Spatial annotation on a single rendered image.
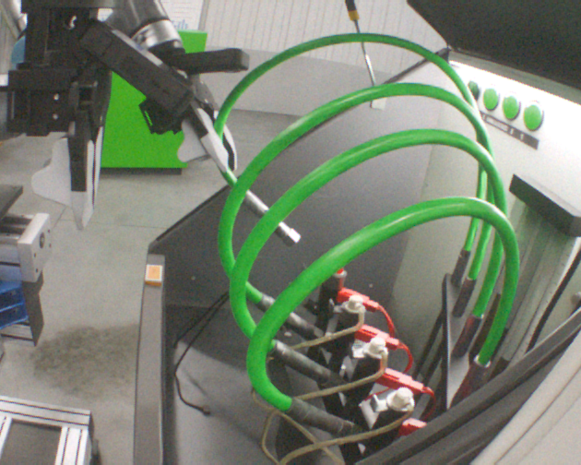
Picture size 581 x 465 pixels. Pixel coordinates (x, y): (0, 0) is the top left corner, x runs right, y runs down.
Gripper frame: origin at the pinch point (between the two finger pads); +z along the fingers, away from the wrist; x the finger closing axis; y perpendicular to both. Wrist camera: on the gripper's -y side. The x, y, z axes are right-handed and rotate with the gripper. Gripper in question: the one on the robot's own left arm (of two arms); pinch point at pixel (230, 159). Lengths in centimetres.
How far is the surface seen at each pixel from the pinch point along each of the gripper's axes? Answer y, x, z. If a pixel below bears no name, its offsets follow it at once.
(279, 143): -10.7, 16.0, 4.3
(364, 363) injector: -7.1, 13.6, 27.2
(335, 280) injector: -4.7, 0.3, 19.8
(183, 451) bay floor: 26.0, 9.4, 33.4
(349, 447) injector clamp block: 1.1, 10.1, 39.5
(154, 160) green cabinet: 163, -281, -91
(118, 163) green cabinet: 188, -263, -104
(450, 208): -21.5, 25.8, 15.2
